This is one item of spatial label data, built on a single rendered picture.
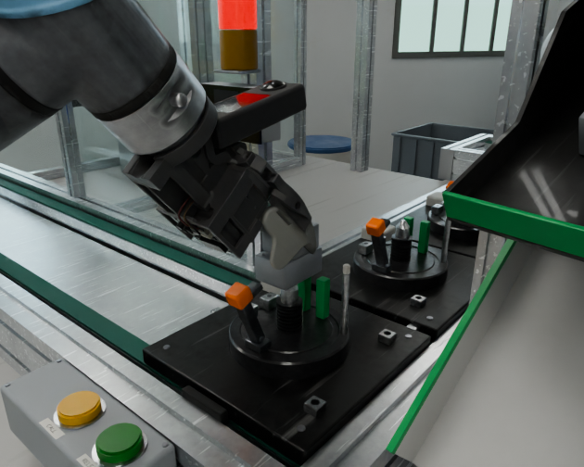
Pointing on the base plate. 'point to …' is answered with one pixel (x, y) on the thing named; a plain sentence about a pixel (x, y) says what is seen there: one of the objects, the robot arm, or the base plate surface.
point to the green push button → (119, 443)
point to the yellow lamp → (238, 49)
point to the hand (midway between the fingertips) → (291, 233)
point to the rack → (513, 101)
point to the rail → (109, 375)
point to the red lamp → (237, 14)
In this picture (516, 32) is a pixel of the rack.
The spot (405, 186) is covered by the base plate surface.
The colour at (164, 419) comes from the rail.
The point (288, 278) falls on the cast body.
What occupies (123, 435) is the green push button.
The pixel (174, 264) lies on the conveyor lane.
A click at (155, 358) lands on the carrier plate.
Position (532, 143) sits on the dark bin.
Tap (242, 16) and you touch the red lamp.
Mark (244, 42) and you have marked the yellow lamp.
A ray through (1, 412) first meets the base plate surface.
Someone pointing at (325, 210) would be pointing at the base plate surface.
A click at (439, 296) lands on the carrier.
